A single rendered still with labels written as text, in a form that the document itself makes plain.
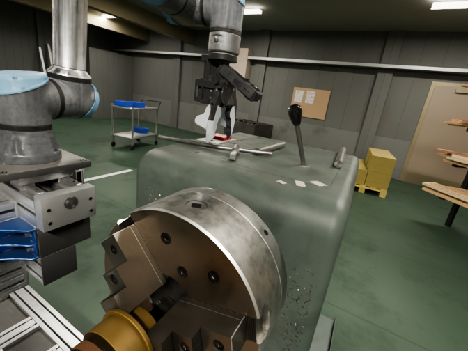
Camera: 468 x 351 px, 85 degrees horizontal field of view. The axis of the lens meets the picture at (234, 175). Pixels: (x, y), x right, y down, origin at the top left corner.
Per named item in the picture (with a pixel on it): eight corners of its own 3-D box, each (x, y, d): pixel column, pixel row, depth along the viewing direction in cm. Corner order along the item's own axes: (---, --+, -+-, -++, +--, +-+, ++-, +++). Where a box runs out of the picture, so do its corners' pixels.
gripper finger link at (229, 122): (219, 131, 76) (215, 101, 70) (236, 134, 73) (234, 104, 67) (213, 136, 74) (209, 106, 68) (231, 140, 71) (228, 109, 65)
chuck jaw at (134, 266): (164, 278, 45) (131, 219, 45) (181, 269, 42) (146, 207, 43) (108, 322, 35) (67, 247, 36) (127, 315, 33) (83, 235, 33)
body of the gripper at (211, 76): (209, 104, 71) (214, 57, 67) (236, 108, 67) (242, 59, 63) (192, 103, 64) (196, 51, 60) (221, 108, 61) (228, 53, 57)
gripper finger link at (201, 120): (192, 139, 65) (204, 106, 66) (212, 144, 63) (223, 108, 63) (186, 135, 62) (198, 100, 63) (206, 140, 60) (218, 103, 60)
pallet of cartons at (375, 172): (332, 185, 482) (342, 149, 461) (340, 173, 583) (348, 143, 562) (384, 199, 444) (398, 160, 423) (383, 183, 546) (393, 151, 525)
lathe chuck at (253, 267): (138, 297, 60) (144, 170, 50) (261, 377, 47) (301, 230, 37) (104, 324, 52) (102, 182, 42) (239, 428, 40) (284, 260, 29)
